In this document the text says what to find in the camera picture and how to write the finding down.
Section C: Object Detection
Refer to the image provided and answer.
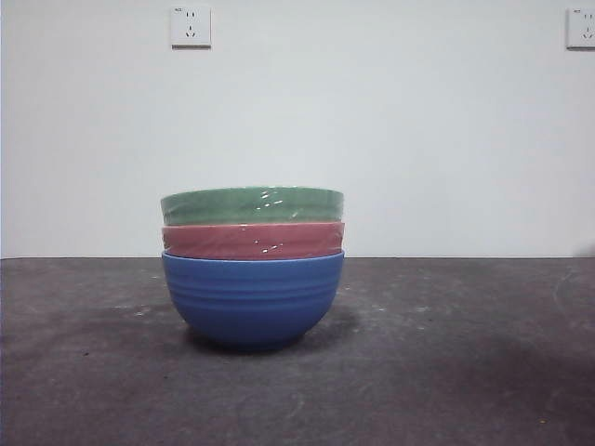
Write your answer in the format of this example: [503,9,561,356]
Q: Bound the blue ribbed bowl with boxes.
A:
[161,250,347,352]

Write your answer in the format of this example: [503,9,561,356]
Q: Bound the red ribbed bowl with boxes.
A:
[161,220,347,260]

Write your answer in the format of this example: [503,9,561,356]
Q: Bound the white wall socket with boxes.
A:
[565,7,595,51]
[170,6,212,50]

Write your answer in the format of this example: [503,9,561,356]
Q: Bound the green ribbed bowl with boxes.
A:
[160,187,346,229]

